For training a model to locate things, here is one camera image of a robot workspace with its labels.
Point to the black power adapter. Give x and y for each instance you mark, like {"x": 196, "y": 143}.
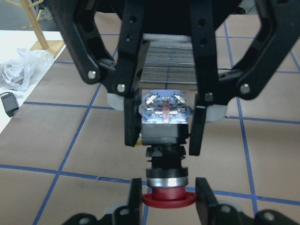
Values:
{"x": 10, "y": 103}

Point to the clear plastic bag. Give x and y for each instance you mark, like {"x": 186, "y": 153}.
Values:
{"x": 22, "y": 71}

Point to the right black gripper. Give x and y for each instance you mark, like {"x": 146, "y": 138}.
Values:
{"x": 171, "y": 17}

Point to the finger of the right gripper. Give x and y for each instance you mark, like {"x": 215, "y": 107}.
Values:
{"x": 95, "y": 64}
{"x": 245, "y": 80}

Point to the red emergency stop button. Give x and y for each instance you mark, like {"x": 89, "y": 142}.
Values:
{"x": 165, "y": 115}

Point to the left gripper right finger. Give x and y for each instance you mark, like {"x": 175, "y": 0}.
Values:
{"x": 206, "y": 202}

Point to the metal mesh shelf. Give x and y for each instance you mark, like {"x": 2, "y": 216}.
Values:
{"x": 169, "y": 62}

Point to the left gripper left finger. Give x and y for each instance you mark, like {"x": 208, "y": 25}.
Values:
{"x": 135, "y": 204}

